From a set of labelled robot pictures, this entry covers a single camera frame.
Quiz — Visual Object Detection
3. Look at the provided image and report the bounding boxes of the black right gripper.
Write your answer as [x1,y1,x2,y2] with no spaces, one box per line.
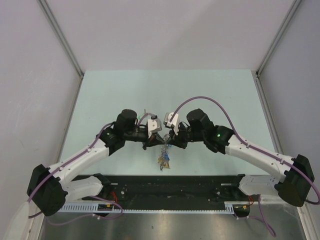
[166,122,205,150]

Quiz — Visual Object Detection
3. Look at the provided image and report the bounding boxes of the metal disc keyring organizer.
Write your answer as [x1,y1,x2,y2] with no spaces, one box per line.
[159,148,170,171]

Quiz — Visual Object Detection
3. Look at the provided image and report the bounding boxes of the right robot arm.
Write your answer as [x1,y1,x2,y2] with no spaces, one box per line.
[163,108,315,207]

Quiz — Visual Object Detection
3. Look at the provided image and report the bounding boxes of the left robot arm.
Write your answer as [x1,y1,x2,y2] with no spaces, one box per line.
[27,109,165,217]

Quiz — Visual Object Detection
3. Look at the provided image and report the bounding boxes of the green tag key on table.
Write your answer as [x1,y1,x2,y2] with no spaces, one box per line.
[138,109,148,120]

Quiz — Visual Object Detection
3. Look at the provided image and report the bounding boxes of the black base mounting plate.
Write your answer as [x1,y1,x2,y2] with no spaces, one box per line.
[97,175,251,210]

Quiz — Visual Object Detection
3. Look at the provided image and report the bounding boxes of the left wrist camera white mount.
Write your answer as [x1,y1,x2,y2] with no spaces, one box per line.
[146,115,162,139]

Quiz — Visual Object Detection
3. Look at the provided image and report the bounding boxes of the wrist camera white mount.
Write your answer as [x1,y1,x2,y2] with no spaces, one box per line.
[163,112,180,135]
[146,115,162,139]

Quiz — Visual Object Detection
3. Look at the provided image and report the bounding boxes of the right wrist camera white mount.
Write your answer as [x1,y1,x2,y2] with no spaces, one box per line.
[163,112,180,135]

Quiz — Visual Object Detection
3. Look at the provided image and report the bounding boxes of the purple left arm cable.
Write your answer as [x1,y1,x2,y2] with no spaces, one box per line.
[27,112,155,226]

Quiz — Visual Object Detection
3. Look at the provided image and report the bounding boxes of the white slotted cable duct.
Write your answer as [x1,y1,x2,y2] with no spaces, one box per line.
[58,202,251,216]

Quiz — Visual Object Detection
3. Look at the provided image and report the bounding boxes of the right aluminium side rail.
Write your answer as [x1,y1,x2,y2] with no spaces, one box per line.
[252,71,284,154]

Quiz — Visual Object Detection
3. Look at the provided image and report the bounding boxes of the left aluminium frame post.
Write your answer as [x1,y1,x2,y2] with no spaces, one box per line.
[37,0,84,79]

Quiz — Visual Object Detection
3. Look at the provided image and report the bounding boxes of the aluminium frame post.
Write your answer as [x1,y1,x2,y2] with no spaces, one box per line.
[37,0,84,79]
[255,0,304,77]

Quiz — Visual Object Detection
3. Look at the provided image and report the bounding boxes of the right aluminium frame post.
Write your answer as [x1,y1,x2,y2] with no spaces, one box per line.
[255,0,304,77]

